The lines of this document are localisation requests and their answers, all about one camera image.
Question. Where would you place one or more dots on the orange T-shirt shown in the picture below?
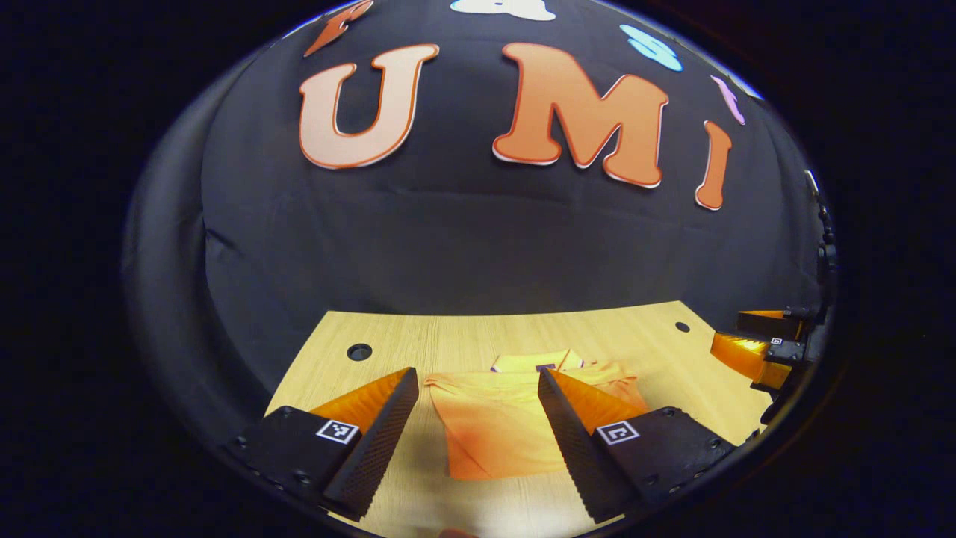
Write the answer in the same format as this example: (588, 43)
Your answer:
(500, 433)

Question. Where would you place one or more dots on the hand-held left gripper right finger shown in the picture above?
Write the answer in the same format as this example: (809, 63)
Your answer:
(571, 448)

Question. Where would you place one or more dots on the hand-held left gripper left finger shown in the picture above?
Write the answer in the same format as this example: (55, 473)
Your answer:
(381, 448)

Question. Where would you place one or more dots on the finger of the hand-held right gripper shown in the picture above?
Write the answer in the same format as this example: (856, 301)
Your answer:
(769, 323)
(750, 357)

